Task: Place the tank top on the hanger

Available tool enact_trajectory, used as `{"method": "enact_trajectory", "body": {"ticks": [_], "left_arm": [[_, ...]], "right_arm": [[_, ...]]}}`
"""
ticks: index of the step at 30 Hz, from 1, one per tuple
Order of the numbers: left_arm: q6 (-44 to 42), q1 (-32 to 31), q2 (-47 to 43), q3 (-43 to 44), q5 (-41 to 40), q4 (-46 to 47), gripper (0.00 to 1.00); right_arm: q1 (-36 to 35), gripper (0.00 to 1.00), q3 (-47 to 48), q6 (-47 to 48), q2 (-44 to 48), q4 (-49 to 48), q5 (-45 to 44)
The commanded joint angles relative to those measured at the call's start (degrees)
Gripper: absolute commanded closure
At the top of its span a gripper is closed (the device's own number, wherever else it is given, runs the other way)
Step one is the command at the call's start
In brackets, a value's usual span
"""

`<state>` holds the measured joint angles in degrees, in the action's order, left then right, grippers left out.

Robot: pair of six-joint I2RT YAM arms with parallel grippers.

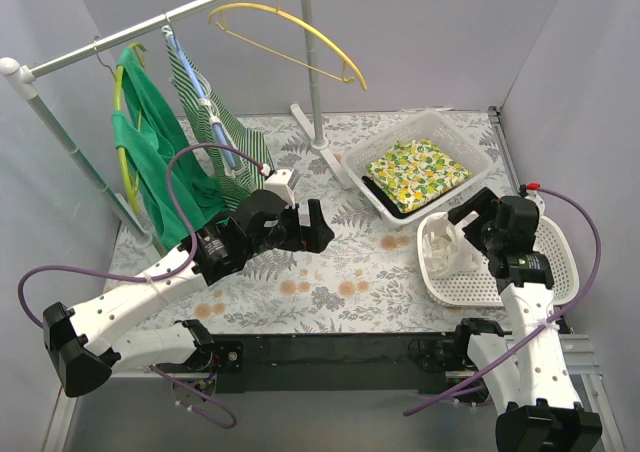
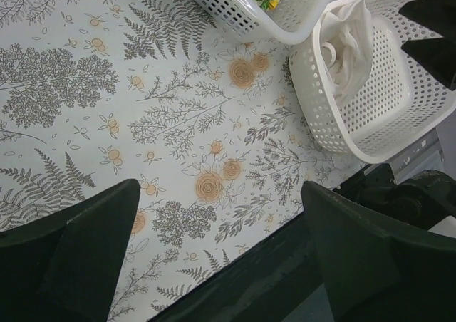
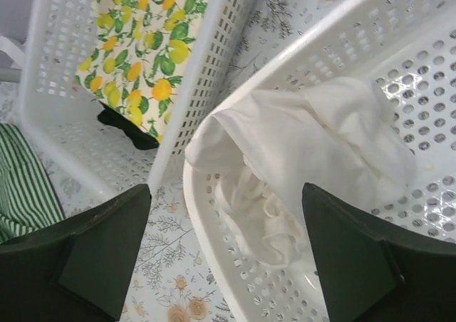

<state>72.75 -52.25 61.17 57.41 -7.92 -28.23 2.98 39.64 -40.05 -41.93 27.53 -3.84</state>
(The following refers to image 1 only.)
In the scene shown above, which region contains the yellow plastic hanger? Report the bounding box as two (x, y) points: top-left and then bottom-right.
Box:
(207, 0), (369, 91)

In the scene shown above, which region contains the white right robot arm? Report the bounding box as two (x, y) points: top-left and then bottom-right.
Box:
(448, 187), (603, 451)

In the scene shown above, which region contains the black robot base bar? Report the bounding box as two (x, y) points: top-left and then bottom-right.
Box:
(203, 332), (476, 394)

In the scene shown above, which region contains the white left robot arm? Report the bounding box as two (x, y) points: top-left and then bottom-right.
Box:
(43, 190), (335, 397)

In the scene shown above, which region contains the green white striped tank top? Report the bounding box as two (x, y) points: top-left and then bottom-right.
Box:
(162, 26), (274, 210)

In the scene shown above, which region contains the light blue plastic hanger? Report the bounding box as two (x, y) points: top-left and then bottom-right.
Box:
(162, 17), (237, 148)

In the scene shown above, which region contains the lime green plastic hanger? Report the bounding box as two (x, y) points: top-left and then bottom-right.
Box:
(93, 36), (140, 215)

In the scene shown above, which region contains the white oval perforated basket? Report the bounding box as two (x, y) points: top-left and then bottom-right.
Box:
(417, 216), (579, 308)

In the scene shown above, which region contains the floral fern patterned tablecloth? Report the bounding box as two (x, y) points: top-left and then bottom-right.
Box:
(102, 110), (566, 334)

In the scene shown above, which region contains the white rectangular plastic basket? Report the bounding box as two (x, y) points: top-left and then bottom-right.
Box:
(342, 109), (494, 228)

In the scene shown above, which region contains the lemon print folded cloth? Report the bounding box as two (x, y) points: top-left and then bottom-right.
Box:
(366, 139), (472, 214)

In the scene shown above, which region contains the white metal clothes rack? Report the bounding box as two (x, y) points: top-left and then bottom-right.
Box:
(1, 0), (367, 252)

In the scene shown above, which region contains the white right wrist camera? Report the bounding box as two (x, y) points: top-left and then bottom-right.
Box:
(519, 182), (545, 215)

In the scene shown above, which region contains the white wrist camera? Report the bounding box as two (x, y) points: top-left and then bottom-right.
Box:
(519, 182), (545, 215)
(263, 168), (299, 207)

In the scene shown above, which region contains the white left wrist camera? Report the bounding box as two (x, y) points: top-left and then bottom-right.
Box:
(263, 168), (299, 207)

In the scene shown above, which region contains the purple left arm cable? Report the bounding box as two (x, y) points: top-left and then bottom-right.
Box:
(17, 142), (277, 429)

